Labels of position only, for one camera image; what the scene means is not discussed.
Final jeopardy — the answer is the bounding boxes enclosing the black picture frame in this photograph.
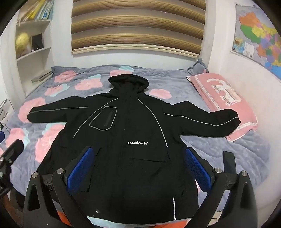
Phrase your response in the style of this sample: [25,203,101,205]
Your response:
[31,33,44,51]

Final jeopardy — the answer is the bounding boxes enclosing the black hooded jacket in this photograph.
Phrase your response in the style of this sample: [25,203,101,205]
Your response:
[27,75,240,225]

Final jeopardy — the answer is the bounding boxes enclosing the pink pillow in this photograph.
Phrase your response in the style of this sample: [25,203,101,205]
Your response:
[187,73,258,142]

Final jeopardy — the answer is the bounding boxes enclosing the grey pillow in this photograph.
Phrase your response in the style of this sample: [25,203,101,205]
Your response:
[187,59,209,76]

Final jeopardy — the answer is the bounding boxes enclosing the row of books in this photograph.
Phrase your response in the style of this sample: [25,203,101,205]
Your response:
[19,0,54,22]

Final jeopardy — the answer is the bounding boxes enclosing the black phone on bed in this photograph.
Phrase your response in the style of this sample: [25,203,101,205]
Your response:
[222,151,237,174]

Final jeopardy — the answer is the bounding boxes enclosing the flat items on low shelf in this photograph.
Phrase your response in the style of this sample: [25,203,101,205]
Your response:
[31,71,53,83]

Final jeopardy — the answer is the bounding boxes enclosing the colourful wall map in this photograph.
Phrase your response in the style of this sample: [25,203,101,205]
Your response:
[232,4,280,79]

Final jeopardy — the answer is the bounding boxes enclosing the grey floral bed quilt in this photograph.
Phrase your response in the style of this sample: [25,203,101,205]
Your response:
[0,65,271,198]

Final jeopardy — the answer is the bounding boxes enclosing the white bookshelf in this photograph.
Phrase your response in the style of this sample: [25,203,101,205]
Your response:
[14,0,55,97]

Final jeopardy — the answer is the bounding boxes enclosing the yellow globe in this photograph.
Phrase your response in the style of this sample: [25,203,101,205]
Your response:
[15,32,29,55]

